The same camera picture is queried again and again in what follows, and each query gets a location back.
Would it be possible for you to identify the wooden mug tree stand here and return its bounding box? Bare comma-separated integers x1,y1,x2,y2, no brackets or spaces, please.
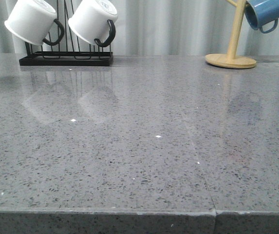
205,0,257,69

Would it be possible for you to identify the right white enamel mug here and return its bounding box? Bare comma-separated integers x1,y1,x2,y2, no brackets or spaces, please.
68,0,118,48

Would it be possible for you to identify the white enamel mug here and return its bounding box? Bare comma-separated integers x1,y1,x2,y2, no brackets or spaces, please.
4,0,65,46
68,0,118,48

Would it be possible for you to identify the left white enamel mug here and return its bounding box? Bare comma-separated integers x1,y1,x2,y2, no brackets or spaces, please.
4,0,65,46

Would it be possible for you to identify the blue enamel mug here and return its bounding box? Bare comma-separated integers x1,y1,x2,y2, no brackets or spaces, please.
244,0,279,34

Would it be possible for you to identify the black wire mug rack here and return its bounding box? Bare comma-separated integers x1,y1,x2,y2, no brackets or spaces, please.
19,0,113,66

